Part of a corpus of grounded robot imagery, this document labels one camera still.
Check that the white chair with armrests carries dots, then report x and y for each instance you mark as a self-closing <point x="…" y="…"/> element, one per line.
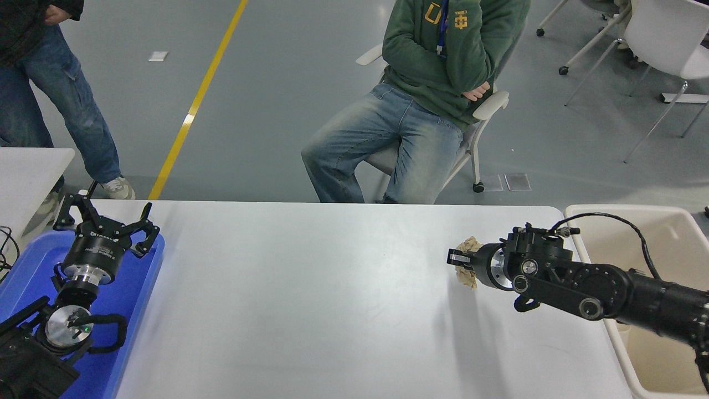
<point x="490" y="105"/>

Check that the white table foot bar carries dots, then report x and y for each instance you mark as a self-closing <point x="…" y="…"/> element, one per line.
<point x="684" y="99"/>

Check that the white side table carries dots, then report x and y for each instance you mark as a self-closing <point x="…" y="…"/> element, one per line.
<point x="27" y="172"/>

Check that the standing person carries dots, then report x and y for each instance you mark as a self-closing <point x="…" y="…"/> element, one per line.
<point x="66" y="100"/>

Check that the white paper cup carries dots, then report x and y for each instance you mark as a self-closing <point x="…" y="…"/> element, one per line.
<point x="623" y="328"/>

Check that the large pale plastic bin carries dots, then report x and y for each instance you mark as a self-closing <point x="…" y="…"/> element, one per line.
<point x="664" y="244"/>

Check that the seated person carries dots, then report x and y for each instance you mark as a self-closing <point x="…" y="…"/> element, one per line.
<point x="388" y="127"/>

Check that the white shell chair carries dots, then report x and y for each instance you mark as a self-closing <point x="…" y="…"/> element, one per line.
<point x="664" y="33"/>

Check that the seated person's right hand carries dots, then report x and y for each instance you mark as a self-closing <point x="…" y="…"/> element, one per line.
<point x="479" y="90"/>

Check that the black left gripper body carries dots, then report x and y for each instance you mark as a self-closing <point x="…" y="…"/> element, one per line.
<point x="97" y="249"/>

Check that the office chair with casters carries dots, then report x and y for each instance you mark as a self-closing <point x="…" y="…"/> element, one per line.
<point x="592" y="47"/>

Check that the blue plastic tray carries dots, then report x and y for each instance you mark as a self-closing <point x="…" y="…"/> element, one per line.
<point x="133" y="310"/>

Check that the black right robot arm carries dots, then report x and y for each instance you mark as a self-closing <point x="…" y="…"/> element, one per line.
<point x="609" y="285"/>

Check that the standing person's hand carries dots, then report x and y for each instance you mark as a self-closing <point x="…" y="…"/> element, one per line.
<point x="55" y="15"/>

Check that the clear floor plate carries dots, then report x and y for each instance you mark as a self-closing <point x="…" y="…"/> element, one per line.
<point x="518" y="182"/>
<point x="493" y="183"/>

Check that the tan paper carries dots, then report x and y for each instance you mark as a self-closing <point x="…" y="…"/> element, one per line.
<point x="469" y="277"/>

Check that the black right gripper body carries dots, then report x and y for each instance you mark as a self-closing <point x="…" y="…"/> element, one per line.
<point x="484" y="265"/>

